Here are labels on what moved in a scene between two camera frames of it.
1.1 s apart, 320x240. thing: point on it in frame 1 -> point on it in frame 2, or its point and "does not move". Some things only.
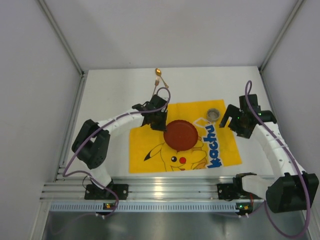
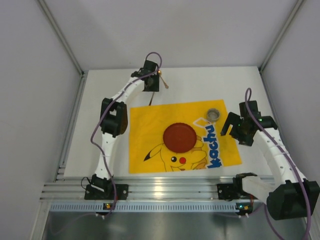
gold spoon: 158,72 does not move
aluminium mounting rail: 70,188 does not move
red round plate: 180,135 does not move
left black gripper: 157,121 -> 151,83
